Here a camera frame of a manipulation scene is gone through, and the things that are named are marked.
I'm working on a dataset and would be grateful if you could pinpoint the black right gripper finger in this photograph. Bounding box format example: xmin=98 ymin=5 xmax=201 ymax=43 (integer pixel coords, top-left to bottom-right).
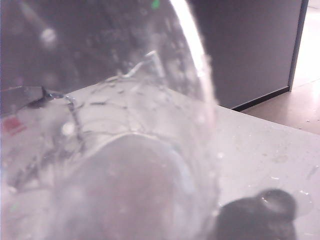
xmin=215 ymin=188 xmax=300 ymax=240

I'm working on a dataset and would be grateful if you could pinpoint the clear water bottle red label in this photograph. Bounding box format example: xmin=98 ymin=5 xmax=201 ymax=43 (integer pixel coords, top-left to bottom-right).
xmin=0 ymin=0 xmax=222 ymax=240

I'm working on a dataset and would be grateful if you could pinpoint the clear faceted glass mug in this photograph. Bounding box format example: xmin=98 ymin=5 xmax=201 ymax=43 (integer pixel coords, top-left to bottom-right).
xmin=0 ymin=84 xmax=83 ymax=141

